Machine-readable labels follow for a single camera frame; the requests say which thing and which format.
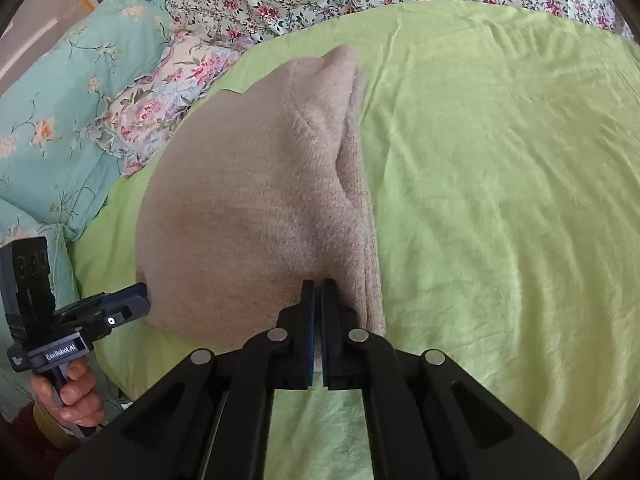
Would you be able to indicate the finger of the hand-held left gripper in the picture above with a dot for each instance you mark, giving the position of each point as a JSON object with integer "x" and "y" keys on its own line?
{"x": 131, "y": 305}

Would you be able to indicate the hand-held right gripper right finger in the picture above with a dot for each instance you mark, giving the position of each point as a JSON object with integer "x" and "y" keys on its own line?
{"x": 341, "y": 345}

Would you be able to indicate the green bed sheet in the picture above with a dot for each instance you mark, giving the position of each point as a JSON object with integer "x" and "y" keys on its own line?
{"x": 500, "y": 185}

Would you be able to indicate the pastel floral ruffled pillow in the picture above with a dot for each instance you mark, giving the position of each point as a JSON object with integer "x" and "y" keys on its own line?
{"x": 150, "y": 105}

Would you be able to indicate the person's left hand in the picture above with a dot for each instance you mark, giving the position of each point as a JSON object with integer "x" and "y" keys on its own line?
{"x": 80, "y": 395}

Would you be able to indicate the beige knitted sweater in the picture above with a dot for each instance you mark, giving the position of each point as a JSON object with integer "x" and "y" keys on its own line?
{"x": 250, "y": 200}

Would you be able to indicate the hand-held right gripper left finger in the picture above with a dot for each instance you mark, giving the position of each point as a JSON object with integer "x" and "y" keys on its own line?
{"x": 297, "y": 342}

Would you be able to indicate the teal floral quilt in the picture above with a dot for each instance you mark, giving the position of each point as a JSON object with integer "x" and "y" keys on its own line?
{"x": 50, "y": 135}

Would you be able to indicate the person's left forearm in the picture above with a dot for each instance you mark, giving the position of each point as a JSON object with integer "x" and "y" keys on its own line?
{"x": 45, "y": 430}

